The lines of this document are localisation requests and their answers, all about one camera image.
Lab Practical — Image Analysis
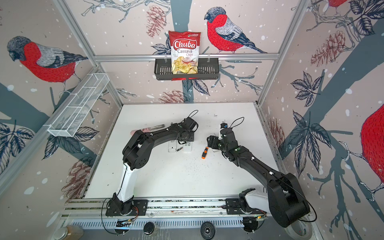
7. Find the white remote control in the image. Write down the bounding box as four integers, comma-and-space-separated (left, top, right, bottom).
183, 142, 192, 153
168, 140, 178, 153

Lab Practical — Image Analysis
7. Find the orange black screwdriver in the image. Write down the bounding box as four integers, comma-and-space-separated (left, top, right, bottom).
202, 147, 209, 159

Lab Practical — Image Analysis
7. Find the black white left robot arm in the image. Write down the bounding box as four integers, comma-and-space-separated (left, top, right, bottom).
110, 117, 199, 215

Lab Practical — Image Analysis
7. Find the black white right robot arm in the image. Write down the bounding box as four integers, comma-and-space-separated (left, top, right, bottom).
207, 128, 311, 228

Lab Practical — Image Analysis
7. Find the Chuba cassava chips bag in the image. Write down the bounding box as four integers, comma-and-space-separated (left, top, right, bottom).
169, 31, 201, 74

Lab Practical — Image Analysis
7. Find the clear tape roll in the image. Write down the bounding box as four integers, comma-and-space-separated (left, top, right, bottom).
285, 221, 313, 240

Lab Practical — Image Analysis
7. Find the metal lidded jar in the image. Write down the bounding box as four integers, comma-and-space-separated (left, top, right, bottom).
53, 225, 84, 240

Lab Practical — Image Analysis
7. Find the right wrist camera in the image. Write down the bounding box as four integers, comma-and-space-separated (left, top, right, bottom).
220, 123, 229, 130

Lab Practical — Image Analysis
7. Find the pink handled knife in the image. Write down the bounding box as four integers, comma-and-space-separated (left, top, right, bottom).
130, 124, 165, 136

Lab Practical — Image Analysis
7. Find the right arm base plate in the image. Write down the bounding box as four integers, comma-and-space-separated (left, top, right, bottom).
221, 199, 267, 216

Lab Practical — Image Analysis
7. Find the black wall basket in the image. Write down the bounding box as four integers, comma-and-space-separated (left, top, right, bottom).
154, 58, 220, 81

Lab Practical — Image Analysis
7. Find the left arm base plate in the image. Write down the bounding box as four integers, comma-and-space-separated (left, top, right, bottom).
105, 199, 148, 217

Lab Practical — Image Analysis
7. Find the white wire mesh basket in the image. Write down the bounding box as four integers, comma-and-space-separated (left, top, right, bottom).
48, 73, 110, 137

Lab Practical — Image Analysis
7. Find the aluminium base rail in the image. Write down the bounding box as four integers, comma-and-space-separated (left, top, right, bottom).
59, 195, 272, 221

